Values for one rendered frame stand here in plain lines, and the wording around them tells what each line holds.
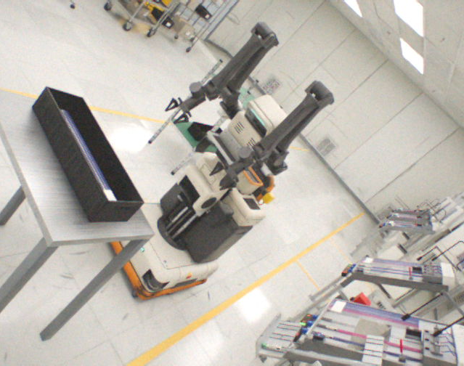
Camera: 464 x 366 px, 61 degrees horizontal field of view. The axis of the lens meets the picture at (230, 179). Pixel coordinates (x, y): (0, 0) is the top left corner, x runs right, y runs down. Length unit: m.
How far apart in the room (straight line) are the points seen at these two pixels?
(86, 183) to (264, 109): 1.01
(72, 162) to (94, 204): 0.19
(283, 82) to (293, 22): 1.68
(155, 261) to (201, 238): 0.35
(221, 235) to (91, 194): 1.22
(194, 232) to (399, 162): 8.63
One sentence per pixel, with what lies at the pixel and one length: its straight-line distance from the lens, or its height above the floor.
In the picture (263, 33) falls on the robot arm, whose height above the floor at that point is 1.59.
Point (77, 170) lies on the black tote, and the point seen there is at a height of 0.86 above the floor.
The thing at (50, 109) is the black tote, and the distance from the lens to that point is 1.64.
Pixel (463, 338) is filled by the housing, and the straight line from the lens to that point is 2.41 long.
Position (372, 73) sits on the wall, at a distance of 11.11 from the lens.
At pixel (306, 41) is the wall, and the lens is 11.72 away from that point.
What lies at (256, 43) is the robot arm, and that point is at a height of 1.53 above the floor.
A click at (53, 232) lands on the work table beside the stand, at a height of 0.80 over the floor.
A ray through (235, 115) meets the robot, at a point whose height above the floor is 1.18.
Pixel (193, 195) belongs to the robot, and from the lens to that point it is 2.23.
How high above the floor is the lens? 1.66
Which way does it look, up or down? 20 degrees down
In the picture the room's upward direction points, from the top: 46 degrees clockwise
